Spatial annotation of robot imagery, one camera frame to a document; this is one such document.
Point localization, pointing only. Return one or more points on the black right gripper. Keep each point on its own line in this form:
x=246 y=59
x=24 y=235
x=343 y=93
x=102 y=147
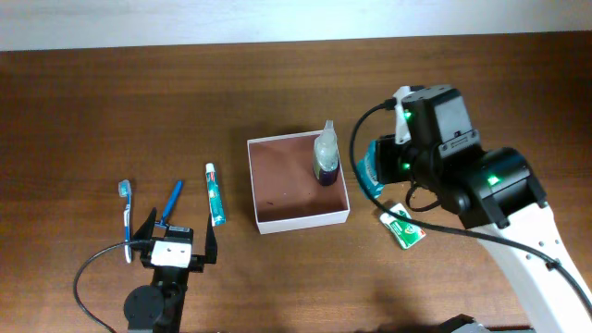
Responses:
x=389 y=164

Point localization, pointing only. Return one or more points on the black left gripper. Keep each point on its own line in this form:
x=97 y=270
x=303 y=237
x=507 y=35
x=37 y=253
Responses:
x=197 y=262

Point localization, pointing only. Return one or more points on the teal mouthwash bottle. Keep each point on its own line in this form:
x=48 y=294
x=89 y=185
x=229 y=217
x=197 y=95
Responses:
x=366 y=168

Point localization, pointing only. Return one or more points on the green white soap packet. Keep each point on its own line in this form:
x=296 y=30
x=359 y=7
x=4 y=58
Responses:
x=406 y=234

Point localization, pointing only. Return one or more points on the clear soap pump bottle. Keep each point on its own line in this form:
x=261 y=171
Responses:
x=326 y=155

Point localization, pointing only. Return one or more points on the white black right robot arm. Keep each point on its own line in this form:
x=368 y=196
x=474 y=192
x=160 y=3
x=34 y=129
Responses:
x=494 y=193

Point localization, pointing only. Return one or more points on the green Colgate toothpaste tube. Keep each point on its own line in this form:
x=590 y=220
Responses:
x=218 y=216

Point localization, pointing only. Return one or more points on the blue white toothbrush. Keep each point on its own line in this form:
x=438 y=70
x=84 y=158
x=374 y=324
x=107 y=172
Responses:
x=124 y=191

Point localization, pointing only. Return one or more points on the pink cardboard box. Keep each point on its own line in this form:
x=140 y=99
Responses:
x=286 y=194

